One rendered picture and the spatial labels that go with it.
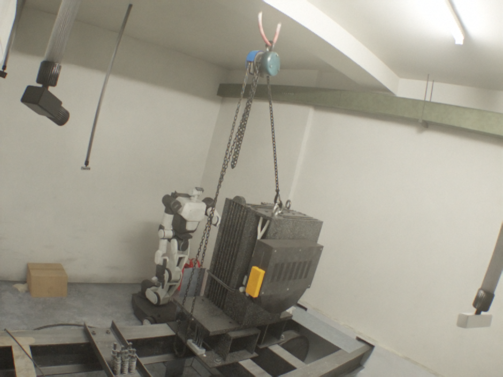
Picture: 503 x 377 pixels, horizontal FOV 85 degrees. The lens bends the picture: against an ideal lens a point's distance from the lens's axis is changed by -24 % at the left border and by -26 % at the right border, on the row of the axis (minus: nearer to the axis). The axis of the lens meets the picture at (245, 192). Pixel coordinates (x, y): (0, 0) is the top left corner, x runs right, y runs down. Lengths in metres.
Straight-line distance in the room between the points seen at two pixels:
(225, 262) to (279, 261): 0.47
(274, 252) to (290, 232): 0.28
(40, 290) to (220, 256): 2.19
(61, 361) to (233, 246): 1.37
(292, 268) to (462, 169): 1.47
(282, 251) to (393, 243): 1.18
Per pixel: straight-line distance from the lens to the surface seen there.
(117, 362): 1.85
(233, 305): 2.22
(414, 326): 2.83
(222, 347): 2.19
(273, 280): 1.95
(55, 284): 3.81
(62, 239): 4.00
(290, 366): 2.41
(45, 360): 2.26
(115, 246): 4.21
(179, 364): 2.97
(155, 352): 2.50
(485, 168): 2.65
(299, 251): 2.02
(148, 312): 3.56
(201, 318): 2.16
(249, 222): 2.09
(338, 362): 2.59
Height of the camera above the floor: 1.94
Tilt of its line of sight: 7 degrees down
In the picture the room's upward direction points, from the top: 14 degrees clockwise
